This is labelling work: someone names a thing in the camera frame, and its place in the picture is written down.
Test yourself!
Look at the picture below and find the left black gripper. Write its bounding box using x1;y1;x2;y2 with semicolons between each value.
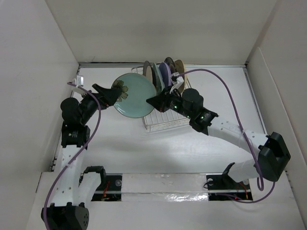
80;84;121;125

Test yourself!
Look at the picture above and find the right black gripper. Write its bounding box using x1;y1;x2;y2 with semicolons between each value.
147;85;193;120

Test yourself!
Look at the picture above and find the light green rectangular dish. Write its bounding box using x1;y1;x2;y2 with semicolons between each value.
153;63;165;94

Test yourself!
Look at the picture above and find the clear glass plate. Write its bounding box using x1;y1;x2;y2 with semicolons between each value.
111;73;157;118

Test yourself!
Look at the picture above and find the purple plastic plate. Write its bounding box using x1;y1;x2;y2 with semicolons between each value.
159;62;172;88

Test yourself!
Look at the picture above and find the brown rim cream bowl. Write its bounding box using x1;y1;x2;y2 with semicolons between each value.
142;61;155;83

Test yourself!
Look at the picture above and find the dark striped rim plate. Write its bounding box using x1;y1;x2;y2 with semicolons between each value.
164;57;177;73

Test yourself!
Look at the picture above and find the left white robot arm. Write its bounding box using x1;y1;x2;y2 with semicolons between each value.
41;82;121;230

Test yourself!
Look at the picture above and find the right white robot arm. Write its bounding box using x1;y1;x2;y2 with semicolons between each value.
146;89;291;188

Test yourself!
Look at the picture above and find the beige wooden plate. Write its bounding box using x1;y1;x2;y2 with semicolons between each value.
174;59;187;93

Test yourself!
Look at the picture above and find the wire dish rack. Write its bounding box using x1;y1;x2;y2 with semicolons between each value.
131;63;191;133

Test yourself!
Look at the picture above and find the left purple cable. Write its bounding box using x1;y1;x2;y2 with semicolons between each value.
42;81;102;228

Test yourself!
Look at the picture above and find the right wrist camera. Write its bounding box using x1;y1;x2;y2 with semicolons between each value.
170;72;185;93

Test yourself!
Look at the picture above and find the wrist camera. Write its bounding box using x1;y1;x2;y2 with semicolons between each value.
170;72;185;93
67;75;84;95

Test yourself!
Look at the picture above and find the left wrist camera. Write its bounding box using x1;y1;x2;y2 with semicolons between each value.
67;75;84;95

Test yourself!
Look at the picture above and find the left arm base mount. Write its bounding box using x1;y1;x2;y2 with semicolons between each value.
91;174;123;202

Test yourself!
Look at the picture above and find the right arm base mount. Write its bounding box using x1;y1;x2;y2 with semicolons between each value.
203;174;253;201

